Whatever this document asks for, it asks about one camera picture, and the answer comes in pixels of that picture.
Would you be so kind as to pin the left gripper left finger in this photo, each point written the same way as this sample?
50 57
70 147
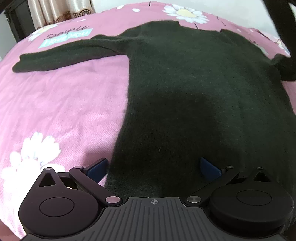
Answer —
88 178

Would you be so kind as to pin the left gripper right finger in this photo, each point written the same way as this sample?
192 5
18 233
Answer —
217 178

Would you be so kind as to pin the dark green knit sweater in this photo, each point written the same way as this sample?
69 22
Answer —
192 95

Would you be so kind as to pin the pink floral bed sheet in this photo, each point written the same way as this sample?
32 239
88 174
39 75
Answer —
72 116

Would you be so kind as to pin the beige lace-trimmed curtain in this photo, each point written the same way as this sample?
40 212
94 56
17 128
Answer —
49 12

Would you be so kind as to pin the dark wooden cabinet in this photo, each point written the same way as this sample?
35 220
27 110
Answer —
19 18

